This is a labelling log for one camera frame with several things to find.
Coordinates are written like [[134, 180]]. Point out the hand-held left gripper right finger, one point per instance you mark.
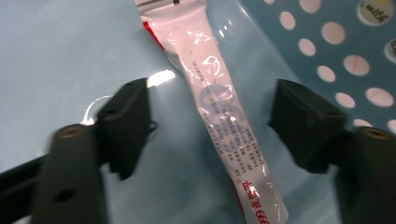
[[311, 130]]

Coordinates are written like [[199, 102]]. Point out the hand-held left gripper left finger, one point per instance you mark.
[[124, 130]]

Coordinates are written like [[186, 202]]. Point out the white ointment tube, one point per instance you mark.
[[218, 109]]

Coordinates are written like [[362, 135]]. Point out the blue plastic basket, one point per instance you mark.
[[62, 46]]

